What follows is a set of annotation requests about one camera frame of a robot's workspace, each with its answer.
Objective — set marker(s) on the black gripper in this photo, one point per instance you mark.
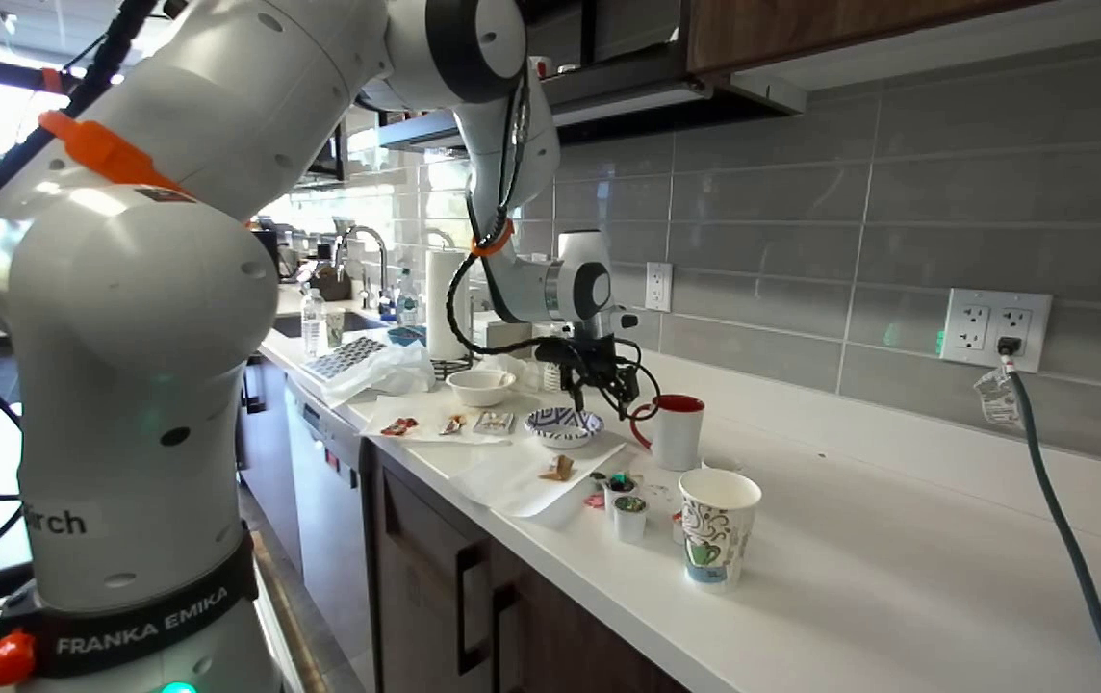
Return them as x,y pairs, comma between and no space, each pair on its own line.
589,354

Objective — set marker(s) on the steel kitchen sink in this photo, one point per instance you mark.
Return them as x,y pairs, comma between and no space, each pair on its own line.
350,319

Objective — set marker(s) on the white mug red interior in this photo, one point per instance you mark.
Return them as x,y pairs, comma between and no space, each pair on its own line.
677,445

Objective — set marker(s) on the clear plastic bottle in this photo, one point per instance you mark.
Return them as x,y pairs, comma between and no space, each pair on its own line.
308,326
404,301

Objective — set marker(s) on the white round bowl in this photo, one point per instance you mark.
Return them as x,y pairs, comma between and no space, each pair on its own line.
477,387

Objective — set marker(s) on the white dish rack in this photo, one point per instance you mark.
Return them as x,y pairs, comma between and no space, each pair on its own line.
350,363

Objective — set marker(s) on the dark wood base cabinet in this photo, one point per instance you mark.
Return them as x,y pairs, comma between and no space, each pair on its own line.
420,600

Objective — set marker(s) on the small white pod cup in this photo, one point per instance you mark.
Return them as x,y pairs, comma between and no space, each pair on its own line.
629,518

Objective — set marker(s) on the white rectangular plate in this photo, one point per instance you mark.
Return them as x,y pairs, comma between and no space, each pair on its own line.
550,501

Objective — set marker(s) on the pink flat packet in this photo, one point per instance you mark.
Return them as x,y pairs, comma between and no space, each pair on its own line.
593,499

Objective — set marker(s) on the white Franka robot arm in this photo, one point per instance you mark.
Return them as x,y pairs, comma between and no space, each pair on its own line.
128,319

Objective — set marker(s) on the white paper towel roll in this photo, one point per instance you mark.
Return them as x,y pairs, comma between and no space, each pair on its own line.
436,319

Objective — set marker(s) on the small pod green lid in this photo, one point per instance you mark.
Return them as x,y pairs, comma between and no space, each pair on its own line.
622,487

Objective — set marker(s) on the chrome sink faucet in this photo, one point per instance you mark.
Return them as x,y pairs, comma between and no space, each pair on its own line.
381,269

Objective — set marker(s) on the brown food piece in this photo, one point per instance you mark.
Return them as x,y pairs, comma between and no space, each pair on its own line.
558,467

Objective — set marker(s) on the dark kettle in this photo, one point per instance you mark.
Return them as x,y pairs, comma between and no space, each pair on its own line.
328,278

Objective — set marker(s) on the steel dishwasher front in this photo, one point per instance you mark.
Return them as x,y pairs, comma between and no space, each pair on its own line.
331,540

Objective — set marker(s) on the blue patterned paper plate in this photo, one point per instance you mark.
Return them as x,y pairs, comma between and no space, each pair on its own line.
554,427

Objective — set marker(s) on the floral paper cup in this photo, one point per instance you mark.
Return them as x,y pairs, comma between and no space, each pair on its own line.
719,526

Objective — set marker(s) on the wooden upper cabinet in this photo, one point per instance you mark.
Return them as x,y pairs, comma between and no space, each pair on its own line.
897,18

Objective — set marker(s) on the white double wall outlet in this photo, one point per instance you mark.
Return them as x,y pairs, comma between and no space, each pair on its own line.
974,329

